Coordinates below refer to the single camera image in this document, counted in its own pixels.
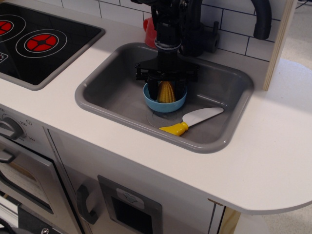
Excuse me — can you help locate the grey toy sink basin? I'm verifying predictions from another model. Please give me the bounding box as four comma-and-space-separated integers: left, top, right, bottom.
75, 43, 254, 153

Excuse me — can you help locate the black cable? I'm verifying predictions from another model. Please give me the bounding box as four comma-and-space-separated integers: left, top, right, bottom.
0, 219, 15, 234

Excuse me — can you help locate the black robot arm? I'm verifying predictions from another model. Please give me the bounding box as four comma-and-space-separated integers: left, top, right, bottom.
135, 0, 202, 100

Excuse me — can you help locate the toy oven door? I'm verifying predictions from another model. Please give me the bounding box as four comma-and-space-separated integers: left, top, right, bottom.
0, 137, 80, 234

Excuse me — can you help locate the grey dishwasher panel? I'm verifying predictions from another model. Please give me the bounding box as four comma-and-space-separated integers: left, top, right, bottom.
97, 175, 163, 234

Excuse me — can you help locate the yellow toy corn cob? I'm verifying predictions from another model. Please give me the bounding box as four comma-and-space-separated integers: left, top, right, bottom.
157, 81, 176, 103

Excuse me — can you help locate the grey oven knob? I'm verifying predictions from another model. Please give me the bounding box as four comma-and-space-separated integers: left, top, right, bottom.
0, 117, 24, 140

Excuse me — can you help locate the black toy stove top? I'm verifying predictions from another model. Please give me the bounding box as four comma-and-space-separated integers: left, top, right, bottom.
0, 2, 105, 91

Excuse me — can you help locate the toy knife yellow handle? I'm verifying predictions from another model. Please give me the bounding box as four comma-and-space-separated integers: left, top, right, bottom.
159, 107, 224, 136

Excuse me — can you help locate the light blue plastic bowl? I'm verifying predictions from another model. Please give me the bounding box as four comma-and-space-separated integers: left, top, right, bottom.
143, 84, 187, 113

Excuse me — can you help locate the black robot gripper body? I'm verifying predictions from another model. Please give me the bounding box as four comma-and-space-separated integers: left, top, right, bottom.
135, 51, 199, 82

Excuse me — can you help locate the red plastic cup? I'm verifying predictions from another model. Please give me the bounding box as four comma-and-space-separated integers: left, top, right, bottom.
143, 18, 156, 49

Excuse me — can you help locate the wooden side post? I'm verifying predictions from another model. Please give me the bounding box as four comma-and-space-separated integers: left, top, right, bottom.
262, 0, 297, 91

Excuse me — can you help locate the grey cabinet door handle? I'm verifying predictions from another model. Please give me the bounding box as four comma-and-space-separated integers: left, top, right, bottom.
76, 185, 98, 225

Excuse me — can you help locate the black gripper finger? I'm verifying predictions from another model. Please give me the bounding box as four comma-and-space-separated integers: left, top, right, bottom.
147, 78, 158, 100
174, 80, 185, 100

